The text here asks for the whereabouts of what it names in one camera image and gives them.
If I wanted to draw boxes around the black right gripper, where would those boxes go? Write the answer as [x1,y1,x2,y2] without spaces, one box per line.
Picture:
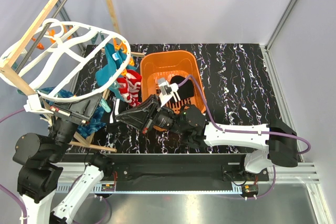
[116,94,186,135]

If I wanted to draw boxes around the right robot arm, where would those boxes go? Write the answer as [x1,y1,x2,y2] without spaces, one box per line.
[115,95,299,180]

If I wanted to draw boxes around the white round clip hanger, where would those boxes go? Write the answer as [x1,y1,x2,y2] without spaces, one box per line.
[1,18,132,103]

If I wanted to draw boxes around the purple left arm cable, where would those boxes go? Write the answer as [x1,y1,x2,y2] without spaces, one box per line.
[0,108,28,224]

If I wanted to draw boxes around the orange clothes clip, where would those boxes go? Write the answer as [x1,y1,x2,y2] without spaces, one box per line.
[113,38,120,50]
[120,41,128,54]
[129,58,134,66]

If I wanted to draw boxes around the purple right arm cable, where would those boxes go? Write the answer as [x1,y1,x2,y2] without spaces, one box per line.
[178,74,311,198]

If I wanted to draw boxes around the orange plastic laundry basket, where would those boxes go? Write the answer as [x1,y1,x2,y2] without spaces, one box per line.
[140,50,207,132]

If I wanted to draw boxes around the blue patterned fabric garment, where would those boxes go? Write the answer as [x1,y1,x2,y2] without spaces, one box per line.
[39,87,108,138]

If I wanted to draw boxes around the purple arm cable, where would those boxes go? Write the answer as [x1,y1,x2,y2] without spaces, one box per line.
[0,108,28,224]
[178,74,311,198]

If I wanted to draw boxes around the wooden drying rack frame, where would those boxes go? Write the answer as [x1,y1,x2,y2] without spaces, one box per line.
[0,0,146,154]

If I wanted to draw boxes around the metal hanging rod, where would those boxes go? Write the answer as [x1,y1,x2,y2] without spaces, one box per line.
[15,0,87,74]

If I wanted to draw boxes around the red white santa sock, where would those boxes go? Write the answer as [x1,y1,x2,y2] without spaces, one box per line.
[117,78,132,103]

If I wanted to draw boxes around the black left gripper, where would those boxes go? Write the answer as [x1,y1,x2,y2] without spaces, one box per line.
[49,92,104,161]

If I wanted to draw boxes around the teal fabric garment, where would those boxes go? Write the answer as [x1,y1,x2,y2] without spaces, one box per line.
[96,43,127,87]

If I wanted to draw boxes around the teal clothes clip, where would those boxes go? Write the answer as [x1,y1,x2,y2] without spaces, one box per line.
[100,98,111,113]

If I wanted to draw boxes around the black sock white stripes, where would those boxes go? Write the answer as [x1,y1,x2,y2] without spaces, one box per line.
[101,98,132,127]

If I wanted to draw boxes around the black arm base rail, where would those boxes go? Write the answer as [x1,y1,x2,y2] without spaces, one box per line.
[110,154,269,193]

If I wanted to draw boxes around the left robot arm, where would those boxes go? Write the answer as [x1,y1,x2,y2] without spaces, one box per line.
[13,93,113,223]

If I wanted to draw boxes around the red white striped sock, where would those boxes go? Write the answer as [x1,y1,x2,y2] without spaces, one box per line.
[125,70,142,107]

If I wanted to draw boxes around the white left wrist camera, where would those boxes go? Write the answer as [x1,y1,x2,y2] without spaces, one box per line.
[24,94,53,114]

